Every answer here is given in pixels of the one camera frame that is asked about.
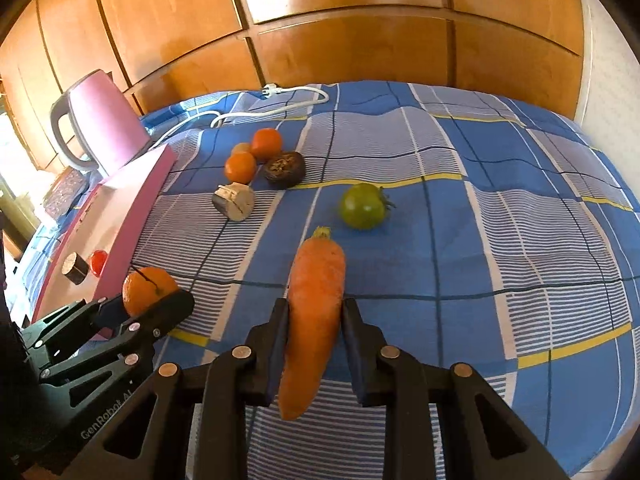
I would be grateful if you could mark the red tomato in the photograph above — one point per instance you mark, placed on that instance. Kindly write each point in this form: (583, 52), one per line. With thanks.
(98, 262)

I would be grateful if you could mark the black cut radish piece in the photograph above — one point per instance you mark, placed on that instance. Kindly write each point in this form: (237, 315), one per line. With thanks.
(75, 269)

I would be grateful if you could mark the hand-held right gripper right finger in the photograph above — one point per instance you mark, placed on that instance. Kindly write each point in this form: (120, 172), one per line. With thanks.
(353, 344)

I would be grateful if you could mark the pink tray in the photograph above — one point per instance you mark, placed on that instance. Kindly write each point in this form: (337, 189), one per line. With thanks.
(131, 210)

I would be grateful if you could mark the dark round vegetable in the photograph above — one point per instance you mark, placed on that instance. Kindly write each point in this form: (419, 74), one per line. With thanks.
(284, 170)

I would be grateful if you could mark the green tomato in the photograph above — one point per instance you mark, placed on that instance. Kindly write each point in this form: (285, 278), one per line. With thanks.
(364, 207)

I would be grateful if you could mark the brown patterned box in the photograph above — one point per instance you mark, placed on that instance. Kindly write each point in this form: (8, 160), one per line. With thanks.
(62, 191)

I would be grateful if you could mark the orange tangerine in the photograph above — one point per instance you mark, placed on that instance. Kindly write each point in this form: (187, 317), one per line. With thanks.
(240, 167)
(266, 144)

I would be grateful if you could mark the pink electric kettle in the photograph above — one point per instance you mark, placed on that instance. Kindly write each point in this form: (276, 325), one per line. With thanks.
(105, 120)

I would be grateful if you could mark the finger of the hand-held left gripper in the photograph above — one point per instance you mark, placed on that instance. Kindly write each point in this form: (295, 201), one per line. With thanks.
(107, 314)
(165, 312)

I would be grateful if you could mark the tangerine with dark stem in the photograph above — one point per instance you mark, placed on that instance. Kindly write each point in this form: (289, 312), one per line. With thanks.
(147, 290)

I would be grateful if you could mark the grey cut radish piece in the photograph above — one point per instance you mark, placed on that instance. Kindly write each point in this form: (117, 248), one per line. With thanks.
(234, 202)

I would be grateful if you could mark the small yellow round fruit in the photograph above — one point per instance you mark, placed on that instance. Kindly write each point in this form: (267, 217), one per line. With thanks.
(241, 148)

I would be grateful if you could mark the orange carrot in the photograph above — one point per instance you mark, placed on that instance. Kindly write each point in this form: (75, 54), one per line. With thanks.
(315, 310)

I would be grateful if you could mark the wooden wardrobe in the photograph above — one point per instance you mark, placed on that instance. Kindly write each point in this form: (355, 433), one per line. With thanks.
(350, 45)

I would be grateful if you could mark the blue plaid bedsheet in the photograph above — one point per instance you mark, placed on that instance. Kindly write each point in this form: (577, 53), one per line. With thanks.
(450, 260)

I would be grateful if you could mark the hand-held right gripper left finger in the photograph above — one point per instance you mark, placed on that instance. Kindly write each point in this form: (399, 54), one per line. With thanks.
(281, 336)

